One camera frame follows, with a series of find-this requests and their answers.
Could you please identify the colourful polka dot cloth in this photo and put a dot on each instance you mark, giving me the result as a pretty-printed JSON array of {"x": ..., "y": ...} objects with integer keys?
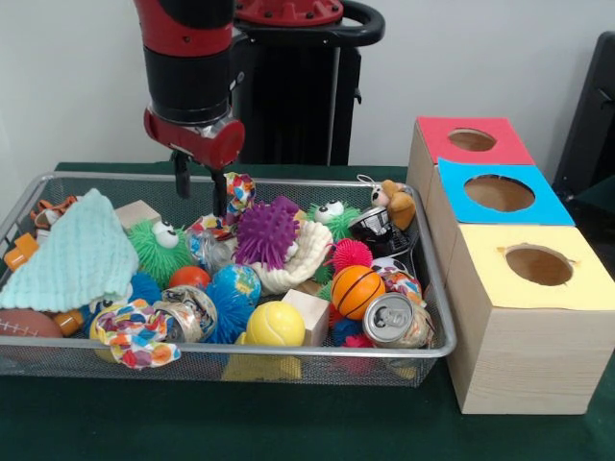
[{"x": 240, "y": 190}]

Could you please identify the silver drink can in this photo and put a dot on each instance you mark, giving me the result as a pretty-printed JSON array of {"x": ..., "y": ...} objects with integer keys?
[{"x": 396, "y": 320}]

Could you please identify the dark green table cloth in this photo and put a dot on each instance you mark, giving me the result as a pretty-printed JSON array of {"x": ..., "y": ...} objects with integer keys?
[{"x": 240, "y": 423}]

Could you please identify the small brown football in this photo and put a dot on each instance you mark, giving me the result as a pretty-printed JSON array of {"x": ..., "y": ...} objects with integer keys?
[{"x": 24, "y": 324}]

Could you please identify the green fuzzy toy with eyes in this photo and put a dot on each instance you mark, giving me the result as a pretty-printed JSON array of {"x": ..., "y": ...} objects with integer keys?
[{"x": 159, "y": 252}]

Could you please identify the purple spiky ball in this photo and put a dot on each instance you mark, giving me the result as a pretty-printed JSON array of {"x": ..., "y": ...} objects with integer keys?
[{"x": 267, "y": 232}]

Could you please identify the clear mesh bin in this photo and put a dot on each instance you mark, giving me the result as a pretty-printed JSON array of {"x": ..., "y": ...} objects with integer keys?
[{"x": 240, "y": 369}]

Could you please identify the orange plastic building block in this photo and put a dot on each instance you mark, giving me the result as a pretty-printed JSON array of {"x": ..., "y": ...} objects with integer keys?
[{"x": 21, "y": 250}]

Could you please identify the small orange basketball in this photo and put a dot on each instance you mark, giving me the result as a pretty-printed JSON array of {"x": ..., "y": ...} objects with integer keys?
[{"x": 357, "y": 291}]

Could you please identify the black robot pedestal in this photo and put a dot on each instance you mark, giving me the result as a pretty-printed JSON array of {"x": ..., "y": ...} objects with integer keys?
[{"x": 298, "y": 106}]

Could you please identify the yellow tennis ball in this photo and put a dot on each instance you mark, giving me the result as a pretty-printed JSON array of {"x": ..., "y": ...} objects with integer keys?
[{"x": 276, "y": 324}]

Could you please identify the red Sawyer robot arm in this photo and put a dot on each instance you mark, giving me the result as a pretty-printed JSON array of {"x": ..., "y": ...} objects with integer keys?
[{"x": 187, "y": 58}]

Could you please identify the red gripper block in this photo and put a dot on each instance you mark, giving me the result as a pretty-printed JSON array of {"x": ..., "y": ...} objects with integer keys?
[{"x": 197, "y": 142}]

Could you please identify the wooden box with three holes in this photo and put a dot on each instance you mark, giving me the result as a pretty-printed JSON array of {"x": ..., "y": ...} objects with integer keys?
[{"x": 528, "y": 355}]

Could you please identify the black office chair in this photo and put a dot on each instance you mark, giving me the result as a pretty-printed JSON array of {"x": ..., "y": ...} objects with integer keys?
[{"x": 591, "y": 125}]

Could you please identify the mint green knitted cloth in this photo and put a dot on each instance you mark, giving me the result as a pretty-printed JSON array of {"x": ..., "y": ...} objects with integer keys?
[{"x": 72, "y": 259}]

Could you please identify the clear plastic packet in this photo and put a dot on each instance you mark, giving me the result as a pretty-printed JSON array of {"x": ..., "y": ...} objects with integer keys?
[{"x": 211, "y": 252}]

